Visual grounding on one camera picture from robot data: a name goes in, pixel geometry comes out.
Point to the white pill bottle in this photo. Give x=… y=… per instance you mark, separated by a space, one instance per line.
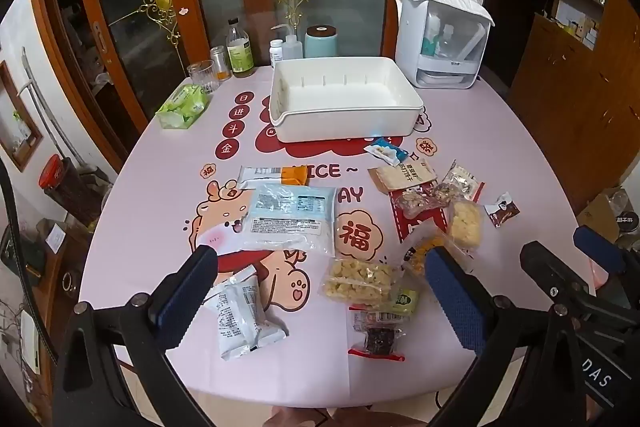
x=276 y=54

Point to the brown cracker packet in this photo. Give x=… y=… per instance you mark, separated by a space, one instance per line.
x=400 y=178

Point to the glass bottle with green label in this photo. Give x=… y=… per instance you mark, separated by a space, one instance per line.
x=240 y=52

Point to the wooden picture frame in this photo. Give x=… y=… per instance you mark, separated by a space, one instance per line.
x=22 y=127

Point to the wooden cabinet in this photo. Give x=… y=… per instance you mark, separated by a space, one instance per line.
x=565 y=107

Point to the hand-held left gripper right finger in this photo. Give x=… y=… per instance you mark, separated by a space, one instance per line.
x=455 y=302

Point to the small blue snack packet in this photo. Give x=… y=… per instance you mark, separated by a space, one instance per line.
x=387 y=152

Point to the clear packet of yellow puffs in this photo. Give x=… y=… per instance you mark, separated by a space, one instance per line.
x=357 y=283

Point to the green wet wipes pack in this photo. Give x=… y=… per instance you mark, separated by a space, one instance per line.
x=182 y=107

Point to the red-edged dark fruit packet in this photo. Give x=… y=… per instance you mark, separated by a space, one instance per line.
x=376 y=338

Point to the orange snack packet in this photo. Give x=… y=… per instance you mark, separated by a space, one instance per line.
x=417 y=252

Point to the clear glass measuring cup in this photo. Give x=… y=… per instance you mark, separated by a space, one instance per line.
x=201 y=77

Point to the red-lidded jar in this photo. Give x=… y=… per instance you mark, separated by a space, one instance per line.
x=65 y=187

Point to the teal canister with brown lid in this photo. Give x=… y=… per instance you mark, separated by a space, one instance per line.
x=321 y=43

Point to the pink printed tablecloth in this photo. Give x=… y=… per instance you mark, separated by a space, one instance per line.
x=150 y=217

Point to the small metal can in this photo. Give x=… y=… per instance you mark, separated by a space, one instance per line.
x=220 y=63

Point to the white water dispenser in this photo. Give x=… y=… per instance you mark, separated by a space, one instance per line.
x=440 y=37

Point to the large clear blue-label bag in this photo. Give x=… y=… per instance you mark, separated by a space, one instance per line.
x=290 y=219

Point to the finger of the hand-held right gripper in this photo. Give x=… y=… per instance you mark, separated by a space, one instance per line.
x=550 y=269
x=597 y=249

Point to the white plastic bin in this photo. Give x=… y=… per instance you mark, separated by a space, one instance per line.
x=345 y=99

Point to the clear nut bar packet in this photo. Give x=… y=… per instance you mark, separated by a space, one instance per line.
x=425 y=201

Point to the pale yellow puffed cake packet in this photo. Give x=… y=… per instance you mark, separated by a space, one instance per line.
x=465 y=224

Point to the small white snack packet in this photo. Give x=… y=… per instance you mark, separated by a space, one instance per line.
x=242 y=319

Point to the white and orange bar packet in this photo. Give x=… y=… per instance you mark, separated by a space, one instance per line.
x=260 y=175

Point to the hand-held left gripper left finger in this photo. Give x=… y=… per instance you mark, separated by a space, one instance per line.
x=187 y=297

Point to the translucent wash bottle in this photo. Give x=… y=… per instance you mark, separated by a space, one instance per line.
x=292 y=47

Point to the small brown and white packet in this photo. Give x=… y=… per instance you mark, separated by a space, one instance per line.
x=501 y=210

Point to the small green snack packet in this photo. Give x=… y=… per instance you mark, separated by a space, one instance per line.
x=404 y=300

